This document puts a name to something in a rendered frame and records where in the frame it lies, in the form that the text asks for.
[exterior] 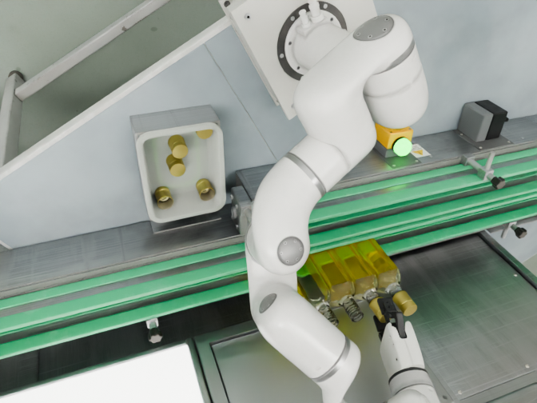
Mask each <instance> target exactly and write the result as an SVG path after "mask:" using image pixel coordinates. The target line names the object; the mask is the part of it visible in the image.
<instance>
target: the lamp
mask: <svg viewBox="0 0 537 403"><path fill-rule="evenodd" d="M411 149H412V144H411V142H410V141H409V140H408V139H407V138H406V137H400V138H397V139H396V140H395V141H394V142H393V144H392V150H393V151H394V152H395V153H396V154H398V155H399V156H405V155H407V154H408V153H409V152H410V151H411Z"/></svg>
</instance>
